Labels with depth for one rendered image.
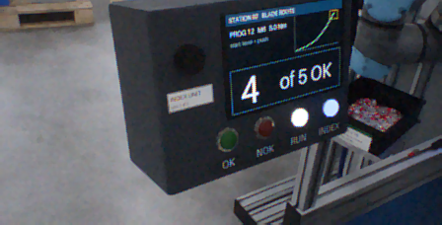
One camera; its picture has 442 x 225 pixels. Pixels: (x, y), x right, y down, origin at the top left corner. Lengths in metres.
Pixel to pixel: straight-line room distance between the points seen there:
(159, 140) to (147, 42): 0.10
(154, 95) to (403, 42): 0.55
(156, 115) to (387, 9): 0.48
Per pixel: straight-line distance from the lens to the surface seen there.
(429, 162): 1.02
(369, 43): 0.84
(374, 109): 1.18
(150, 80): 0.43
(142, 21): 0.42
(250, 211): 1.90
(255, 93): 0.48
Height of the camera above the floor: 1.40
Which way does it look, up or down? 31 degrees down
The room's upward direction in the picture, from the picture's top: 5 degrees clockwise
